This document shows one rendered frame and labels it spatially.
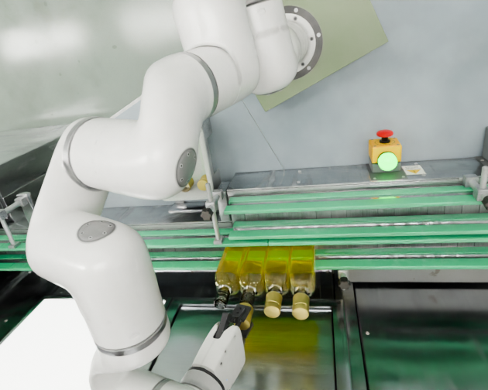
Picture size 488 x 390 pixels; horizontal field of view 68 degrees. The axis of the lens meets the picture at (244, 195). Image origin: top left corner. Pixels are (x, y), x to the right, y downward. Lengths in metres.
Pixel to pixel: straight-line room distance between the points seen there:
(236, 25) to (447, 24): 0.62
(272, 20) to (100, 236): 0.39
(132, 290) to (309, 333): 0.59
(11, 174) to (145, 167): 1.24
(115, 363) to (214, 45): 0.39
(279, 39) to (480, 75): 0.60
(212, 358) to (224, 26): 0.51
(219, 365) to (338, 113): 0.67
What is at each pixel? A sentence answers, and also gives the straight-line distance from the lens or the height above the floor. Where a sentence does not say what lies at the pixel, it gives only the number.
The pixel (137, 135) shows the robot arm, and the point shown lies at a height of 1.41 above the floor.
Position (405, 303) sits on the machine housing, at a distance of 1.06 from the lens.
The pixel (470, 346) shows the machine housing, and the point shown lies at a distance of 0.99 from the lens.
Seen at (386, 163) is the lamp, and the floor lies 0.85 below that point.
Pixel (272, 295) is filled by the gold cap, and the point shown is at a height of 1.13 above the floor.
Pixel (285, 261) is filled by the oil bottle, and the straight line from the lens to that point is 0.86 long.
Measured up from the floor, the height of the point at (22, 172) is 0.63.
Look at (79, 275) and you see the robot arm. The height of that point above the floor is 1.48.
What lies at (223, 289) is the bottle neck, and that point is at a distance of 0.84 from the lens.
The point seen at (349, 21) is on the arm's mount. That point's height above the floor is 0.85.
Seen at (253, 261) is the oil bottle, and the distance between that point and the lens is 0.88.
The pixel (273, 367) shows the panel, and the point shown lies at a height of 1.19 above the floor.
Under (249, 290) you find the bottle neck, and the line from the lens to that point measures 0.82.
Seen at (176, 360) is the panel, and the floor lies 1.19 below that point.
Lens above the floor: 1.72
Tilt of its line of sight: 62 degrees down
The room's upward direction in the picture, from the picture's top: 158 degrees counter-clockwise
